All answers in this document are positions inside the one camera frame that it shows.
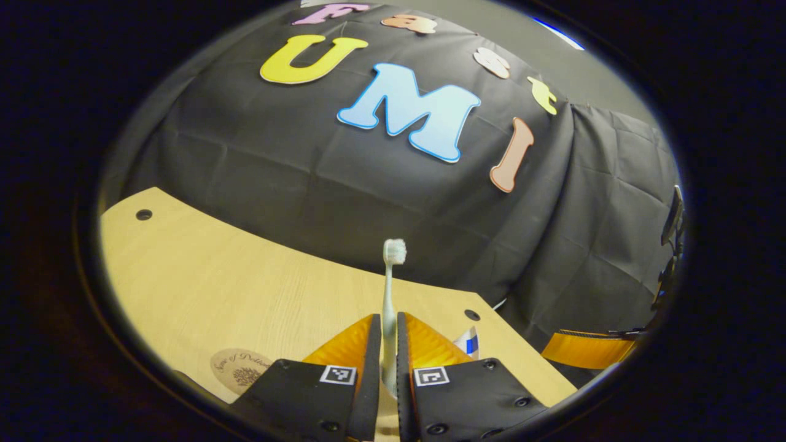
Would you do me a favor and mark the white toothpaste tube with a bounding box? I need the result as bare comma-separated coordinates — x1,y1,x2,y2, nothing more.
454,327,480,360

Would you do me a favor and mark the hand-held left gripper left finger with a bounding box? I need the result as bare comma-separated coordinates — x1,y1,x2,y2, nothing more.
229,314,383,442

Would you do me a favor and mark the white toothbrush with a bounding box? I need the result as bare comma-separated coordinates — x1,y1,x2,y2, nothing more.
381,238,408,394

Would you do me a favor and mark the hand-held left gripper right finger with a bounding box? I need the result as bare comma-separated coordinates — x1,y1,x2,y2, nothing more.
395,311,549,442

